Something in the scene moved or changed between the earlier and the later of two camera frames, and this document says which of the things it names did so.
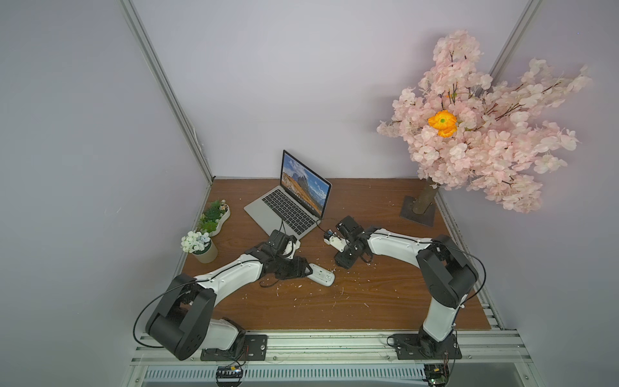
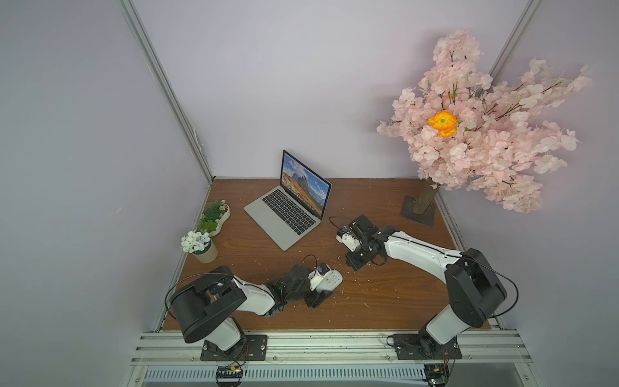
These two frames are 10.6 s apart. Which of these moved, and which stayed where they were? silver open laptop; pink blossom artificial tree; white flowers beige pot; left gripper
Moved: left gripper
Stayed: white flowers beige pot; silver open laptop; pink blossom artificial tree
